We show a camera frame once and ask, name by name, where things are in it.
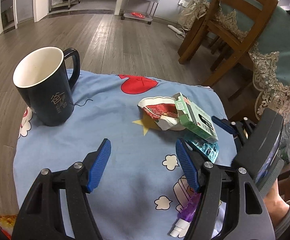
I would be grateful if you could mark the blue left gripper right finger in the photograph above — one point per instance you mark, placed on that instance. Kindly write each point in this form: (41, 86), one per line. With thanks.
(188, 167)

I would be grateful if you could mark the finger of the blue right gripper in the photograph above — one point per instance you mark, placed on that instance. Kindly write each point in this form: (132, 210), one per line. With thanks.
(224, 124)

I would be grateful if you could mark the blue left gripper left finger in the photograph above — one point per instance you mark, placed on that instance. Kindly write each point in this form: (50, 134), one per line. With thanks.
(97, 162)

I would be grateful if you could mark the green medicine box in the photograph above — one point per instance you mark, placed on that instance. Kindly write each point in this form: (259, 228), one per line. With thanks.
(194, 118)

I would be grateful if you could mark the crushed red white paper cup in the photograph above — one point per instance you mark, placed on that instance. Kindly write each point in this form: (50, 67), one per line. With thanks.
(162, 110)

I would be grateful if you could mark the person's right hand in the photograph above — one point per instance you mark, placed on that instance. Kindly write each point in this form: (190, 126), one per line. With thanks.
(279, 212)

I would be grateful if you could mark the light blue cartoon cloth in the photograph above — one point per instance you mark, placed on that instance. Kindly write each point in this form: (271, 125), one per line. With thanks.
(143, 187)

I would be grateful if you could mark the teal lace tablecloth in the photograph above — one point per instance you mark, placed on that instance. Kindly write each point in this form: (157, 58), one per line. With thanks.
(269, 58)

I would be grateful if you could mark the black ceramic mug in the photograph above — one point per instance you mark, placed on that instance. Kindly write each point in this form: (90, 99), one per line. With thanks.
(45, 79)

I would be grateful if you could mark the white power strip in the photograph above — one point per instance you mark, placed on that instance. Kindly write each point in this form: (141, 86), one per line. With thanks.
(180, 33)

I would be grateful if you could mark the wooden dining chair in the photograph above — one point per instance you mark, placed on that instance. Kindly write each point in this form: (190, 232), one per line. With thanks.
(237, 22)

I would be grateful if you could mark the white wall socket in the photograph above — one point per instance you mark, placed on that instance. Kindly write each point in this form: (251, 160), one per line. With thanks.
(183, 3)

